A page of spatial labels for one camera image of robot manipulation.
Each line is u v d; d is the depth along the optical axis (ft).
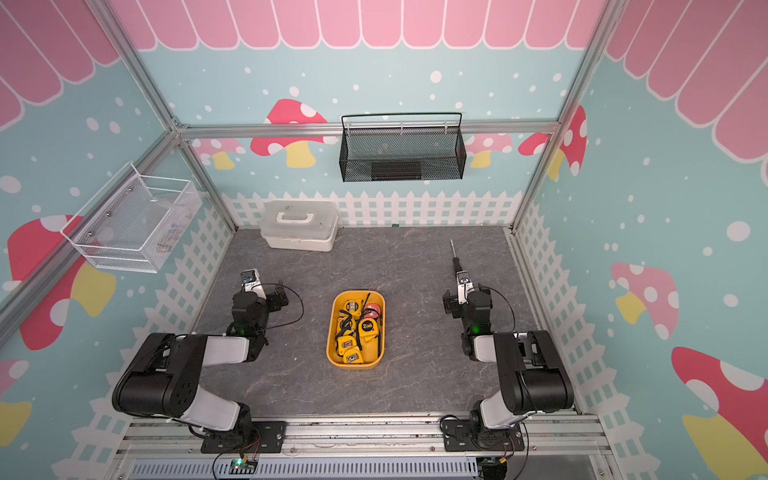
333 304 3.01
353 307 3.09
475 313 2.28
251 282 2.59
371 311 3.07
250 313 2.34
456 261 3.58
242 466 2.38
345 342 2.87
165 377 1.51
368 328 2.88
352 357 2.78
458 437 2.43
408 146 3.02
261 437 2.42
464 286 2.60
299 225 3.51
